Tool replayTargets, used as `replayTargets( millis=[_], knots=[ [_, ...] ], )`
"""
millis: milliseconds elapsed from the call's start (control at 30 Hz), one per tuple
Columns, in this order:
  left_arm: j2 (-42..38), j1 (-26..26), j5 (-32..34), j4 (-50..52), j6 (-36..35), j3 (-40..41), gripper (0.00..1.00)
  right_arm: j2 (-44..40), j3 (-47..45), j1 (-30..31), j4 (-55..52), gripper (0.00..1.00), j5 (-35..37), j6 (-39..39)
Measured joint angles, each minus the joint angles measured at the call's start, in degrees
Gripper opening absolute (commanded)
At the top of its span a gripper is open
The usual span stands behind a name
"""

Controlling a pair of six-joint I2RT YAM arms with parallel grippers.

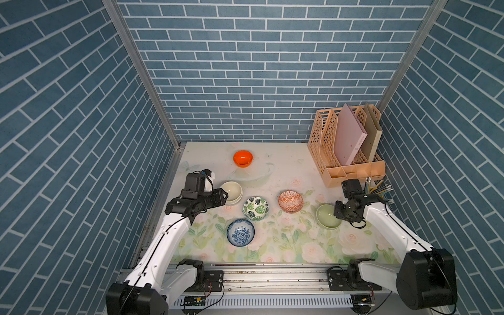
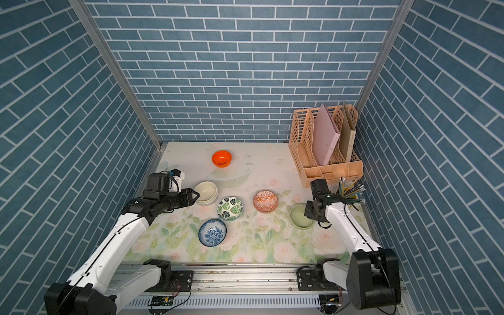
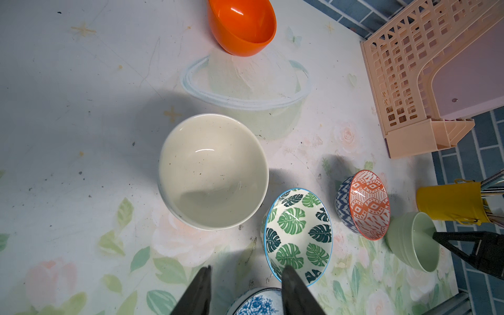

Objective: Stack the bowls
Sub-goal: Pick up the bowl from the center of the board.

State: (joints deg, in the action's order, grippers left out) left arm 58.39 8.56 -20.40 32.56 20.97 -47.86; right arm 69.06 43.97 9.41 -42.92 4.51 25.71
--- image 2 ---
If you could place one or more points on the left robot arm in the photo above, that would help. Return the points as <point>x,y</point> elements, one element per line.
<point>88,290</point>

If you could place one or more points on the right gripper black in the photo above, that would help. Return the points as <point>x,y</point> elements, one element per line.
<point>308,211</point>

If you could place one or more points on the yellow pencil cup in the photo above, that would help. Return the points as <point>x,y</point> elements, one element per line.
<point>341,199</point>

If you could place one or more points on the red pattern bowl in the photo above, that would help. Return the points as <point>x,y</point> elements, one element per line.
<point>265,201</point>

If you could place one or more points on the peach file organizer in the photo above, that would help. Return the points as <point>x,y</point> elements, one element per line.
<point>343,162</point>

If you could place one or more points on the white bowl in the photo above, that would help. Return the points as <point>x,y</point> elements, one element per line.
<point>205,202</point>

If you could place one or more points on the green leaf pattern bowl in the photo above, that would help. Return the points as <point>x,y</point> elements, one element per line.
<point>230,208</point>

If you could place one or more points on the pink folder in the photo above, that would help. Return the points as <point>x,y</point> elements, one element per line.
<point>325,136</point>

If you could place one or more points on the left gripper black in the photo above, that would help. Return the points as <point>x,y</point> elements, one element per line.
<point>187,195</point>

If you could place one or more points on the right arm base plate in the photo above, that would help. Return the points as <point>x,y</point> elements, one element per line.
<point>311,279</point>

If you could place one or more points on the light green bowl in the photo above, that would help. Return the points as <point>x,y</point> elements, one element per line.
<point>298,218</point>

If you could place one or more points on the green circuit board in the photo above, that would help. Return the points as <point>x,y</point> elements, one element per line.
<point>161,301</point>

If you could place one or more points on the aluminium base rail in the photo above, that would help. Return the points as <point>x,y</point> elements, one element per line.
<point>228,278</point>

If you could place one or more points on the beige folder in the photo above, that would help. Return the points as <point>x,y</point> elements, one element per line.
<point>348,133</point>

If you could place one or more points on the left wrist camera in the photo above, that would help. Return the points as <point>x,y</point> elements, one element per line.
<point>175,180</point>

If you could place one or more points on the floral table mat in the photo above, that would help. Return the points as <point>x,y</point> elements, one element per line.
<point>254,237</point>

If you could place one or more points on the blue floral bowl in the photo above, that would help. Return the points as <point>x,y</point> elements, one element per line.
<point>212,233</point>

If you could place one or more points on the cream bowl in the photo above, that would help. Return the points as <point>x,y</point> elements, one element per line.
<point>207,189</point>

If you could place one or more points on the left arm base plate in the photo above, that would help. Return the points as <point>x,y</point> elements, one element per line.
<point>178,281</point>

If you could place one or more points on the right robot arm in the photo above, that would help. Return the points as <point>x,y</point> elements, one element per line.
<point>372,277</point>

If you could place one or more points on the orange bowl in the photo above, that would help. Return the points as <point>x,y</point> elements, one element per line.
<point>222,158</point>

